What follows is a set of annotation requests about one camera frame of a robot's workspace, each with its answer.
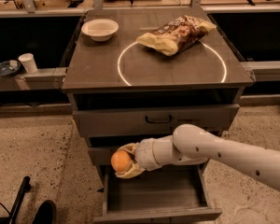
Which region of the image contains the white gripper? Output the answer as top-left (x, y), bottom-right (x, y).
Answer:
top-left (115, 139), bottom-right (161, 179)

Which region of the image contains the orange fruit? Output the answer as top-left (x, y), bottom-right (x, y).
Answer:
top-left (111, 150), bottom-right (132, 172)

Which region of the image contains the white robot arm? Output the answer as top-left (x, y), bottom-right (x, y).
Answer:
top-left (111, 124), bottom-right (280, 191)

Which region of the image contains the open bottom drawer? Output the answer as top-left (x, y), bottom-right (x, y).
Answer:
top-left (93, 165), bottom-right (222, 224)

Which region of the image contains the black rounded base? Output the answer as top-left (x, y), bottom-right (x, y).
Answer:
top-left (32, 200), bottom-right (56, 224)

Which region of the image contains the black pole on floor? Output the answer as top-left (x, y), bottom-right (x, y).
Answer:
top-left (7, 176), bottom-right (31, 224)

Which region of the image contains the brown chip bag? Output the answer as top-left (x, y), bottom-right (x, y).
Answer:
top-left (136, 15), bottom-right (217, 56)

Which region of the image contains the white bowl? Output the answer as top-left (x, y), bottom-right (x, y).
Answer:
top-left (81, 19), bottom-right (119, 42)

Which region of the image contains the white paper cup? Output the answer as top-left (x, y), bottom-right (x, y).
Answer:
top-left (18, 53), bottom-right (37, 74)

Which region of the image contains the dark round plate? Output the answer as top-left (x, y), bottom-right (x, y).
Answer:
top-left (0, 60), bottom-right (21, 77)

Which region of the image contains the top drawer with handle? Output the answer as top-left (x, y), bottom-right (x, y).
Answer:
top-left (73, 104), bottom-right (240, 137)

